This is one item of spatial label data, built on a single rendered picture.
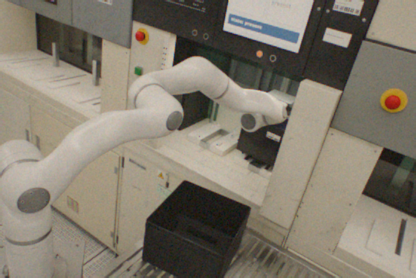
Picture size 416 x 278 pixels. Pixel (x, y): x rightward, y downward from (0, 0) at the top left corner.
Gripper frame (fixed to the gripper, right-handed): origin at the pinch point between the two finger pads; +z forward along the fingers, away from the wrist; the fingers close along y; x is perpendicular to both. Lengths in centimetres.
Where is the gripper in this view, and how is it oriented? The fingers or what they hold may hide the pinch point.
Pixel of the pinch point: (281, 101)
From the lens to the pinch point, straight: 154.0
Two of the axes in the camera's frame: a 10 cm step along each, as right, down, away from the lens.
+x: 1.7, -8.6, -4.8
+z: 5.4, -3.2, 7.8
